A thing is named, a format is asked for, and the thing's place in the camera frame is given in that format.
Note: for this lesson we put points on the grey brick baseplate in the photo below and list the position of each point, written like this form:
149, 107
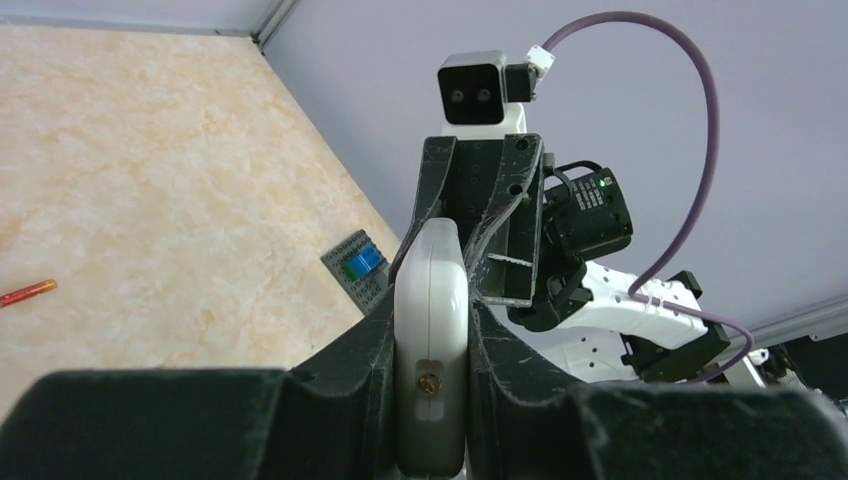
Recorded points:
365, 293

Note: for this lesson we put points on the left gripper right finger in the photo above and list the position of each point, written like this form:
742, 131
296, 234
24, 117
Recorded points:
530, 420

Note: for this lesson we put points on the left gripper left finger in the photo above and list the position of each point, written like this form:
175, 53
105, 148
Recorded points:
328, 418

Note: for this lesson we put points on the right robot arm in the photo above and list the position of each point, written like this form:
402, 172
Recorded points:
631, 329

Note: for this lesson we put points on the white remote control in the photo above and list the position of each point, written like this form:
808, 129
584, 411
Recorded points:
431, 321

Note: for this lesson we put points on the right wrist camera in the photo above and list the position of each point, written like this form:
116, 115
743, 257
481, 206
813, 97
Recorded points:
483, 95

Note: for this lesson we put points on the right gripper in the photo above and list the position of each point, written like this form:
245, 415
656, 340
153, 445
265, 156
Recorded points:
498, 197

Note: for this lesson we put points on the orange battery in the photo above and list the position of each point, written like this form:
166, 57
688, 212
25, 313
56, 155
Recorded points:
28, 292

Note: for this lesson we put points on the blue brick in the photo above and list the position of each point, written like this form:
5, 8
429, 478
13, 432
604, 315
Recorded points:
363, 264

